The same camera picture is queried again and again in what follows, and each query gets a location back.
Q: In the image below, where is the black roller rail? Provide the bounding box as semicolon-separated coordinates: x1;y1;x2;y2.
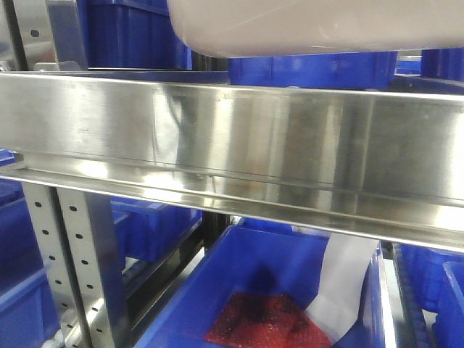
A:
391;244;437;347

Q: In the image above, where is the blue bin with red bag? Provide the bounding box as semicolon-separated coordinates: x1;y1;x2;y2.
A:
138;226;397;347

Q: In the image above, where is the perforated steel shelf post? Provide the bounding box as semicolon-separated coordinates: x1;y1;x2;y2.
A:
22;183;131;347

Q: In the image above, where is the blue bin lower right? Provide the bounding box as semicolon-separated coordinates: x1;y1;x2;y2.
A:
400;244;463;347

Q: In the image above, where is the stainless steel shelf beam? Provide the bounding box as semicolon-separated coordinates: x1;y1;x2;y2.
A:
1;72;463;252

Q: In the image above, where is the blue bin upper shelf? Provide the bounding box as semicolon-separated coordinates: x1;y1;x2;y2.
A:
228;51;397;89

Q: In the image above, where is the white plastic bin with lid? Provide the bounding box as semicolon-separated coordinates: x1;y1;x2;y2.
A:
167;0;463;58

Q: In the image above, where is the red mesh bag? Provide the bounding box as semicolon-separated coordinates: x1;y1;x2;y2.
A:
204;291;332;347

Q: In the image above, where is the blue bin lower left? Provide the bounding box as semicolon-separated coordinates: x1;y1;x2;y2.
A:
0;148;61;348

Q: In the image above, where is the white paper sheet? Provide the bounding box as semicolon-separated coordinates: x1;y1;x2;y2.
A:
304;233;379;344

